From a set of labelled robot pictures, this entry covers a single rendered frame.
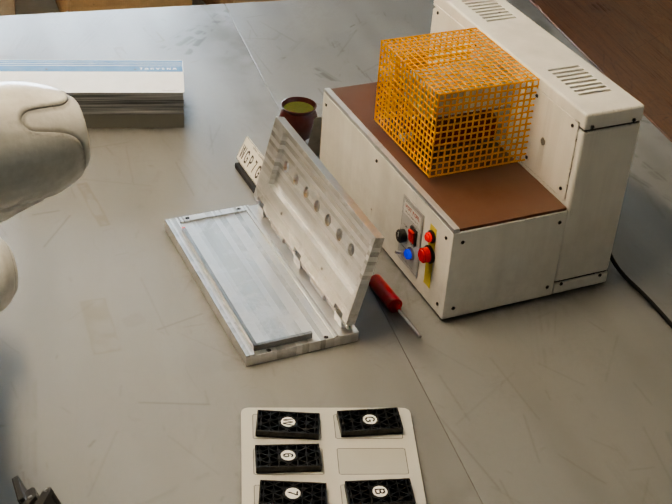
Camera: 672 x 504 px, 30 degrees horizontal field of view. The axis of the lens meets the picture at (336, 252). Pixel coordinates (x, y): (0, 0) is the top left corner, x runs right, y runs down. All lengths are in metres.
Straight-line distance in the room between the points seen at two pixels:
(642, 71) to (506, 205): 1.13
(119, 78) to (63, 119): 1.35
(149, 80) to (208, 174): 0.27
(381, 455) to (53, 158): 0.78
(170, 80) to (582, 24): 1.24
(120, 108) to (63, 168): 1.35
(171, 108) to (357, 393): 0.95
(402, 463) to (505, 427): 0.20
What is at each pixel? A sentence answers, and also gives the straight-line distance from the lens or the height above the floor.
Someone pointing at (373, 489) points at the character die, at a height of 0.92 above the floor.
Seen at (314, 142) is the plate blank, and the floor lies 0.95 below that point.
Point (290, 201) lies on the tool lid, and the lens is 2.35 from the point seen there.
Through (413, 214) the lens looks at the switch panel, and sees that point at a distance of 2.24.
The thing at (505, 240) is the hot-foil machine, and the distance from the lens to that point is 2.19.
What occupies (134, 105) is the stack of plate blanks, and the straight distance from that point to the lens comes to 2.76.
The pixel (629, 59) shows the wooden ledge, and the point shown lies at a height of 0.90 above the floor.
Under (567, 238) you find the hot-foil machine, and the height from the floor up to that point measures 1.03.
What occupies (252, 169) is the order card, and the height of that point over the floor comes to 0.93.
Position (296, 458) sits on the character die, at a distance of 1.91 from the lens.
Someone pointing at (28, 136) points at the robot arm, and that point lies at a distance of 1.40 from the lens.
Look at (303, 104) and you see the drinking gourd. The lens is 2.68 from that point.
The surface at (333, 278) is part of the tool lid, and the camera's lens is 2.17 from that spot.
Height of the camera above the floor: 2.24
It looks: 34 degrees down
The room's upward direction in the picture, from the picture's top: 4 degrees clockwise
